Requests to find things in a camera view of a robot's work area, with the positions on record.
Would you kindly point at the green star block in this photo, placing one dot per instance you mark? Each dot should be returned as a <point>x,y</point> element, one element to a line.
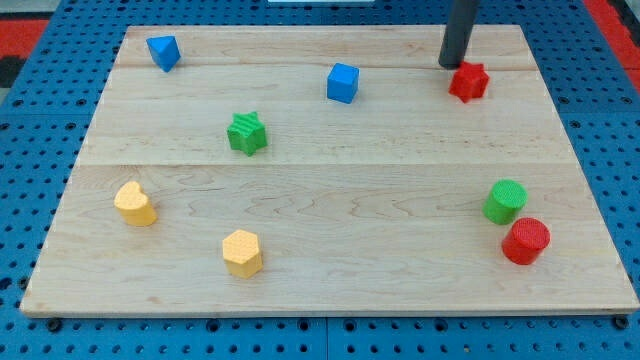
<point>247,133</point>

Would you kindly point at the red star block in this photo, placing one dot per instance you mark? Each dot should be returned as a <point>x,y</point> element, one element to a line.
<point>469,81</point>

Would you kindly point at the blue triangular prism block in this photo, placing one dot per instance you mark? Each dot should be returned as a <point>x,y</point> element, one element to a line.
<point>164,51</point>

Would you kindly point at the blue cube block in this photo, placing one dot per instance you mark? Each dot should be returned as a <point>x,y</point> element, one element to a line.
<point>342,83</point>

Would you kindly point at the green cylinder block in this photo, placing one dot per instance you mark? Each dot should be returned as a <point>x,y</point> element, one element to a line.
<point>504,202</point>

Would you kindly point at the yellow hexagon block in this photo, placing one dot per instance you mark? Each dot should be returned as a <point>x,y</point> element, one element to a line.
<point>242,254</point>

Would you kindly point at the yellow heart block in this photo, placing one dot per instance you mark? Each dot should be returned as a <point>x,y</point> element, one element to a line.
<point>134,206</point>

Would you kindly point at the light wooden board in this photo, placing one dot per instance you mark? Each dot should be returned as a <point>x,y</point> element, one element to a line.
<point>372,208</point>

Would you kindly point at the red cylinder block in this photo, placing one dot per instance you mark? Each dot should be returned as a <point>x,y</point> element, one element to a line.
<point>525,241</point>

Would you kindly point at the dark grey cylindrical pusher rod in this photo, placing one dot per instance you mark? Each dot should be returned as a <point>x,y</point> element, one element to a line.
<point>457,33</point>

